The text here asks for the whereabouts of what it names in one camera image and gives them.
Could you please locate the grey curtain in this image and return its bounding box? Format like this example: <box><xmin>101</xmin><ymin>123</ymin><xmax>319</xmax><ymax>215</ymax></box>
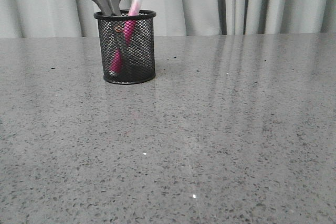
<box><xmin>1</xmin><ymin>0</ymin><xmax>335</xmax><ymax>38</ymax></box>

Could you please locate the black mesh pen holder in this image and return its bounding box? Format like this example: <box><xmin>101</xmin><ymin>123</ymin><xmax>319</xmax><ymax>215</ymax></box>
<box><xmin>103</xmin><ymin>9</ymin><xmax>156</xmax><ymax>84</ymax></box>

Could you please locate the pink pen with clear cap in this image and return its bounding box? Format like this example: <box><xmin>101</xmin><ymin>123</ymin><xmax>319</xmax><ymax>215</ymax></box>
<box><xmin>110</xmin><ymin>0</ymin><xmax>142</xmax><ymax>77</ymax></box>

